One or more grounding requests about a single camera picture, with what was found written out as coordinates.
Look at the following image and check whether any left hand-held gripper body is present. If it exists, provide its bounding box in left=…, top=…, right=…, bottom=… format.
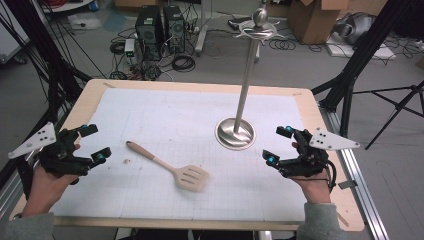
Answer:
left=8, top=122, right=96, bottom=178

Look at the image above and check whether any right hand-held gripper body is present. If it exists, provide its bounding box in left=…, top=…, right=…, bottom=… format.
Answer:
left=279, top=127, right=361, bottom=178

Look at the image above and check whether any beige slotted spatula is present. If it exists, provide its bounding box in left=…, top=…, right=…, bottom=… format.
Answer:
left=125, top=140, right=210, bottom=193

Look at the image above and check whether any metal utensil stand with hooks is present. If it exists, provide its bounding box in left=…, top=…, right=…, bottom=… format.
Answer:
left=214, top=7, right=287, bottom=152

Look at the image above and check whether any person's right hand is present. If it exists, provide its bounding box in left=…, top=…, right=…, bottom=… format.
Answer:
left=289, top=141, right=333, bottom=205

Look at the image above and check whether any person's left hand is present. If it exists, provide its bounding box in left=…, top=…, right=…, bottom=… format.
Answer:
left=20, top=143, right=82, bottom=218

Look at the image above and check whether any grey metal clip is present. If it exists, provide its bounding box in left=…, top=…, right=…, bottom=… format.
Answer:
left=337, top=179, right=358, bottom=191

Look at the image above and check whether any white grid mat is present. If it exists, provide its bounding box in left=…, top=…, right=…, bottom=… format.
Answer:
left=49, top=87, right=309, bottom=223

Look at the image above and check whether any small white electronic box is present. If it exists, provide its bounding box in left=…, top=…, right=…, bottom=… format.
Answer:
left=123, top=38, right=136, bottom=65

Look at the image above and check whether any black tripod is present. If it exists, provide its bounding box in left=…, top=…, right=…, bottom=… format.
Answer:
left=352, top=79, right=424, bottom=151

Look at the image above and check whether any cardboard box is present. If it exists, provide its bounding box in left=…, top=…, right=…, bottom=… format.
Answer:
left=287, top=0, right=352, bottom=45

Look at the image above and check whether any black computer tower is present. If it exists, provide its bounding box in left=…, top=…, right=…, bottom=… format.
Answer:
left=134, top=4, right=165, bottom=63
left=162, top=4, right=186, bottom=54

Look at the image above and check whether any white flat board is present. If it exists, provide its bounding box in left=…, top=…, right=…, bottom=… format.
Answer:
left=325, top=32, right=398, bottom=61

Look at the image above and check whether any grey rounded device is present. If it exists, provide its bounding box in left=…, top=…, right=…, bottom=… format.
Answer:
left=333, top=12, right=377, bottom=45

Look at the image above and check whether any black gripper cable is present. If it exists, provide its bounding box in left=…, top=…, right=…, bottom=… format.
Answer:
left=325, top=159, right=338, bottom=193

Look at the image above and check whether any aluminium rail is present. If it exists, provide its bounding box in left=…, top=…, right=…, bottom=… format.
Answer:
left=0, top=166, right=28, bottom=219
left=319, top=105, right=390, bottom=240

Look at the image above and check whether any black frame post with cables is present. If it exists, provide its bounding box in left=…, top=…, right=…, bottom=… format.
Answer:
left=0, top=0, right=93, bottom=199

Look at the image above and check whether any thin coiled black cable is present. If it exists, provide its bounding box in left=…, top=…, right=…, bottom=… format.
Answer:
left=268, top=37, right=298, bottom=52

